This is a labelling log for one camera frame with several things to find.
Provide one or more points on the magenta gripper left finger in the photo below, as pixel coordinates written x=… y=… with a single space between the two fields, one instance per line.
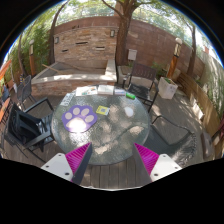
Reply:
x=70 y=166

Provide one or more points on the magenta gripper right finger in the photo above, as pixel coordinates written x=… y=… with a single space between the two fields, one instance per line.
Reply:
x=151 y=166

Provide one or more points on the purple paw-shaped mouse pad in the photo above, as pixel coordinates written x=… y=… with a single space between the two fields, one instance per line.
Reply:
x=79 y=119

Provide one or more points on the white computer mouse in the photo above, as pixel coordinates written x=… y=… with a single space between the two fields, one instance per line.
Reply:
x=129 y=111

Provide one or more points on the black metal chair right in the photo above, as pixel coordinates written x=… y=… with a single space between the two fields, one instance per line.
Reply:
x=167 y=137

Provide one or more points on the black metal chair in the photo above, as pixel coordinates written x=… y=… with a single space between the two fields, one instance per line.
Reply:
x=141 y=82
x=167 y=137
x=27 y=131

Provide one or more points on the black metal chair left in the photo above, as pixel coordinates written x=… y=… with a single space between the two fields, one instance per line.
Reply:
x=27 y=131

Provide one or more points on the round glass patio table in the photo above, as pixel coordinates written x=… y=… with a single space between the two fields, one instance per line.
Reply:
x=112 y=136

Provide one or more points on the yellow sticky note pad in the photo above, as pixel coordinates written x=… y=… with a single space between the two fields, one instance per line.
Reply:
x=103 y=110

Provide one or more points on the clear plastic packet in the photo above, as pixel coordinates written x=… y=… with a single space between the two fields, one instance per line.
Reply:
x=67 y=99

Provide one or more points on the green marker pen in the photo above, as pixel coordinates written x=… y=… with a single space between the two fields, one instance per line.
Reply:
x=131 y=96

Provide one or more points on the colourful magazine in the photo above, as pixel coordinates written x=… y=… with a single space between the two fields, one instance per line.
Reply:
x=86 y=90

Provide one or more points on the wooden bench along fence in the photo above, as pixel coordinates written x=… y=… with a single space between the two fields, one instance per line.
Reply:
x=211 y=119

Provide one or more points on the white square planter box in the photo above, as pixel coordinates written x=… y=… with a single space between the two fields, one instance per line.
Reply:
x=167 y=88

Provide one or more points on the small purple booklet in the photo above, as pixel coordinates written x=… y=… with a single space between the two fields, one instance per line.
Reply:
x=120 y=92

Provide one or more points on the open white book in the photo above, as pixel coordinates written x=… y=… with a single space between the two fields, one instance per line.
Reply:
x=105 y=89

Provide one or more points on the black metal chair far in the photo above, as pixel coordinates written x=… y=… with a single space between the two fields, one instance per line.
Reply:
x=141 y=82

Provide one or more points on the raised stone planter bed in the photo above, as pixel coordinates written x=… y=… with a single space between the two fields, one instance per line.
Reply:
x=60 y=78

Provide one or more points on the black chair far left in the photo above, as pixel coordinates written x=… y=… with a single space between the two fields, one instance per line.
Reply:
x=24 y=91

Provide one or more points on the large tree trunk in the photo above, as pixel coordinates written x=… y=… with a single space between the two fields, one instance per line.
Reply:
x=124 y=9

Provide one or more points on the wooden lamp post right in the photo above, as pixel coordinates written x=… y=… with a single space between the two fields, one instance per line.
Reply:
x=176 y=55

